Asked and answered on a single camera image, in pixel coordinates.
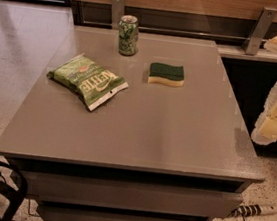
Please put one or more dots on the green and yellow sponge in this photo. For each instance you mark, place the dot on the green and yellow sponge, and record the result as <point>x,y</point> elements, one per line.
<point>170,75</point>

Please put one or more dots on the white power strip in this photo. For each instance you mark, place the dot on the white power strip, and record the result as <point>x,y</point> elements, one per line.
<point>254,210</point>

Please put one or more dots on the grey drawer cabinet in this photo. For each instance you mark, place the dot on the grey drawer cabinet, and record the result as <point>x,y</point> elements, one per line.
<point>151,153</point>

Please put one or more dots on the green soda can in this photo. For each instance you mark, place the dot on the green soda can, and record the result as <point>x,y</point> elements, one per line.
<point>128,35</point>

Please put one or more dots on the green Kettle chips bag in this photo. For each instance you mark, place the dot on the green Kettle chips bag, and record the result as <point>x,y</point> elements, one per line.
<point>86,78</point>

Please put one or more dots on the right metal bracket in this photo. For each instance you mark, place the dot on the right metal bracket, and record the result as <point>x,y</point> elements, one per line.
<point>252,43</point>

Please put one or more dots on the metal bracket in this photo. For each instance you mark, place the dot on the metal bracket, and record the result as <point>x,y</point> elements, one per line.
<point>252,43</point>
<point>117,12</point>

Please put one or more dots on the left metal bracket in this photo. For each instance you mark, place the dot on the left metal bracket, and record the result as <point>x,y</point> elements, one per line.
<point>117,12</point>

